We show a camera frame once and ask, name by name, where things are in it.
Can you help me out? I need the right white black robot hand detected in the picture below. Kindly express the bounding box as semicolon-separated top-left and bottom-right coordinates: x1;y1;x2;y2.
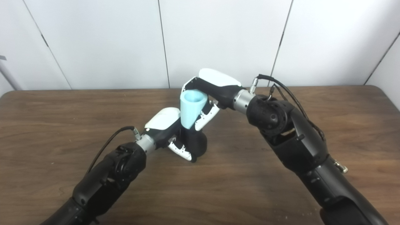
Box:
181;68;243;132

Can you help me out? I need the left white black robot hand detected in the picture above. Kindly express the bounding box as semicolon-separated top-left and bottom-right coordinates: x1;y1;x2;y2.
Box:
144;107;197;163

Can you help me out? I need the light-blue hose piece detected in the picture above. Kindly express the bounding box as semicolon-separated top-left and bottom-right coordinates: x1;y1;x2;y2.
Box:
180;89;208;130

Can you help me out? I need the black flared nozzle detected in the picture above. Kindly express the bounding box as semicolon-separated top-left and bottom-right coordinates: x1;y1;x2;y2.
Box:
181;127;208;162

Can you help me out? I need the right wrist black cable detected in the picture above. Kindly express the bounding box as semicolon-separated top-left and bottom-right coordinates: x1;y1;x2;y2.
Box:
249;74;326;141

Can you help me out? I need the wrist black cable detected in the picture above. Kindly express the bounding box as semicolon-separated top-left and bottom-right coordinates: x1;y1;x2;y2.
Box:
86;126;142;174
249;74;326;141

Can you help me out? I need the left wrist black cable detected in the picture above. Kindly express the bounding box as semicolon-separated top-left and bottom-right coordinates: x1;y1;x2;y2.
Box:
86;126;142;174

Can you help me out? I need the white corner post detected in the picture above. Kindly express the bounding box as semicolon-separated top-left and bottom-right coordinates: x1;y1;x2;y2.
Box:
0;56;24;91

